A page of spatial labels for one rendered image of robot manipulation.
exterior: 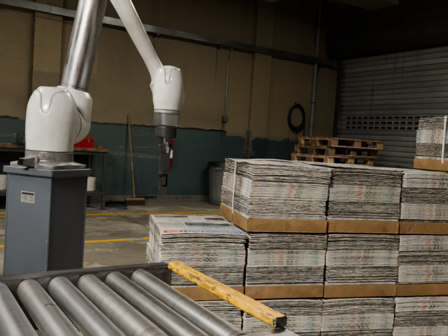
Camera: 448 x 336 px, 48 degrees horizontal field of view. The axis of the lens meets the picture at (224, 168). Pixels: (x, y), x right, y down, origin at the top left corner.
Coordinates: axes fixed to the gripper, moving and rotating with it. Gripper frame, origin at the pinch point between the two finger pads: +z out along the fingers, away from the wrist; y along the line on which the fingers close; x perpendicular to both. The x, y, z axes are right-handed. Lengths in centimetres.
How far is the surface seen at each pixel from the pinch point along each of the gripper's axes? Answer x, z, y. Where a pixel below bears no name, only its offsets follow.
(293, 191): -41.2, -1.5, -19.4
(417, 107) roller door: -536, -100, 609
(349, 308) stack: -66, 40, -19
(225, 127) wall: -218, -44, 738
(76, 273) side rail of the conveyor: 27, 16, -57
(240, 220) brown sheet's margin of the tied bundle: -25.8, 10.1, -11.6
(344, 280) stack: -64, 30, -18
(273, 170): -33.4, -8.1, -19.7
